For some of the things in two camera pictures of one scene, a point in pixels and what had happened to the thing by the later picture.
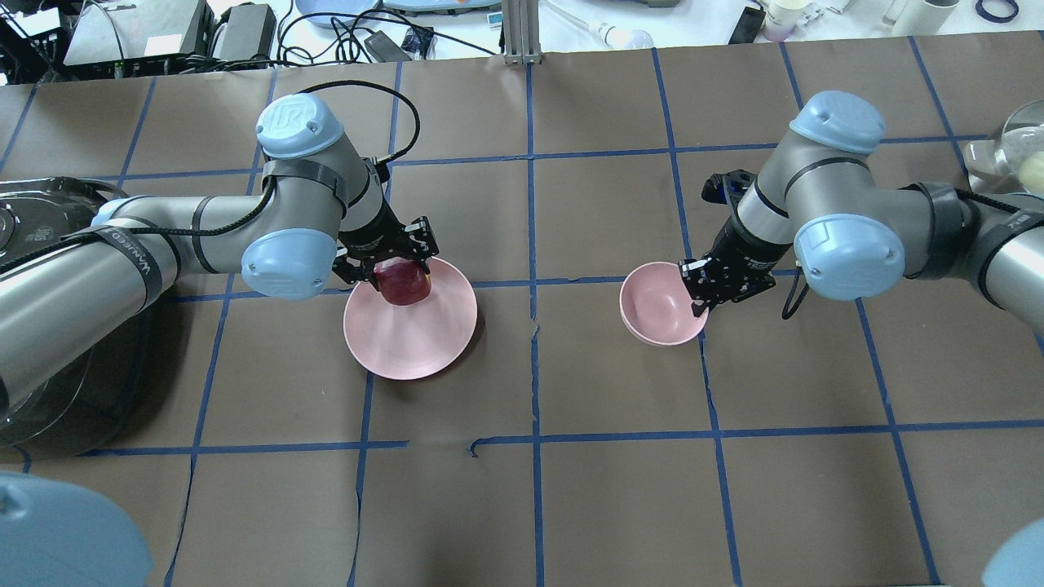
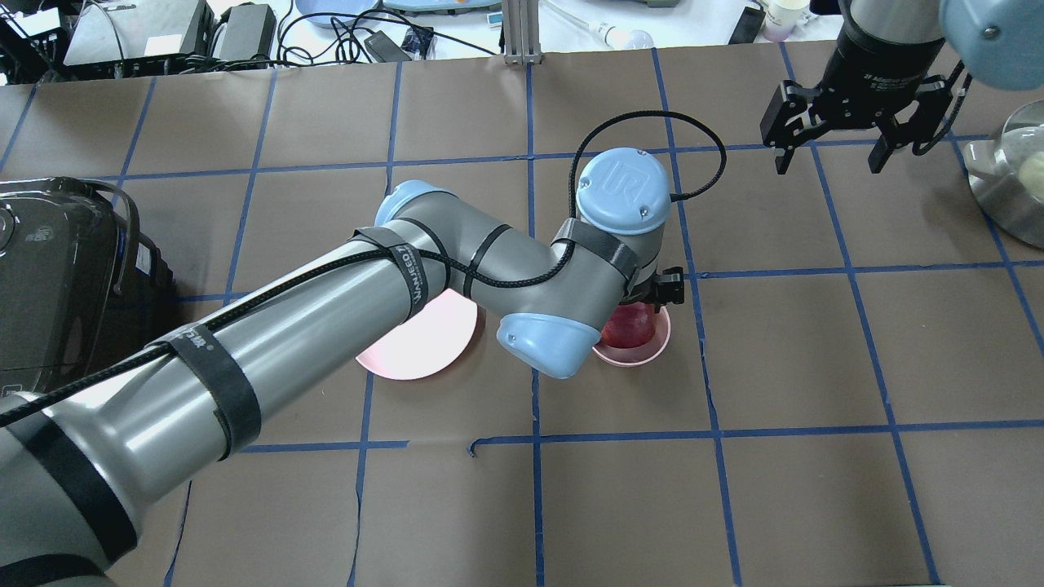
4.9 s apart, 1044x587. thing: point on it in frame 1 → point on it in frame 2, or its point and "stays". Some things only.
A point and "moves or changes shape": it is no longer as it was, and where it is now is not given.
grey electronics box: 123,29 stays
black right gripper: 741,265 → 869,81
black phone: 747,27 stays
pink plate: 413,341 stays
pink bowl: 656,306 moves or changes shape
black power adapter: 250,31 stays
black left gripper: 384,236 → 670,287
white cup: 781,18 stays
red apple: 402,281 moves or changes shape
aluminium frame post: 521,33 stays
